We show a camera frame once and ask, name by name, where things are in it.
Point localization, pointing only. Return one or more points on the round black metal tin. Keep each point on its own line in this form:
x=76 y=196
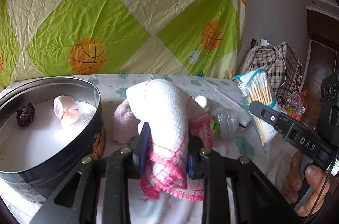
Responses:
x=35 y=159

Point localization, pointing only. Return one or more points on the pink-edged white knitted cloth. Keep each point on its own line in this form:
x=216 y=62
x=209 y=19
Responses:
x=172 y=116

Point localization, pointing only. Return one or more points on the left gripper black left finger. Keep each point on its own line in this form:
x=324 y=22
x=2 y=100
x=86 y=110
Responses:
x=76 y=198

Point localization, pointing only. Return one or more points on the red plastic snack bag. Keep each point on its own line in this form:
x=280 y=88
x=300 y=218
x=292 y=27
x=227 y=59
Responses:
x=295 y=105

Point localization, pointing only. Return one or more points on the white bottle in plastic bag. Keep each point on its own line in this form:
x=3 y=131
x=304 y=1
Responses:
x=226 y=118

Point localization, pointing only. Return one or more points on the green cream sports-print sheet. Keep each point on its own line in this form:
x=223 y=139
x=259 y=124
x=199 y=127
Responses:
x=44 y=38

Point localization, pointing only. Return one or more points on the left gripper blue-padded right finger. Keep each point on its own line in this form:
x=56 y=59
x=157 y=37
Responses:
x=235 y=190

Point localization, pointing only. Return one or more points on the pale pink soft cloth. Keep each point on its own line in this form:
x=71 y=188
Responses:
x=66 y=110

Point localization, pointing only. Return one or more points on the plaid checked storage bag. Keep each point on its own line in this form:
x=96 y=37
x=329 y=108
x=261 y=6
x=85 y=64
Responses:
x=282 y=65

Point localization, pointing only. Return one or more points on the white charger plug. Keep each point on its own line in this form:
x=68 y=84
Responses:
x=263 y=42

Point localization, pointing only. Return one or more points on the purple velvet scrunchie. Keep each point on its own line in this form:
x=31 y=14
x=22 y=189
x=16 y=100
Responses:
x=25 y=115

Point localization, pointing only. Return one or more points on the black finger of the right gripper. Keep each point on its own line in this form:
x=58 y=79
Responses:
x=282 y=123

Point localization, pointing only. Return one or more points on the cotton swab pack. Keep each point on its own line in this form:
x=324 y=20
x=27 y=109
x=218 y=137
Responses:
x=257 y=94

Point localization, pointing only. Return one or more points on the cloud-print white tablecloth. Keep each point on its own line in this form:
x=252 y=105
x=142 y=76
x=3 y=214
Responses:
x=273 y=160

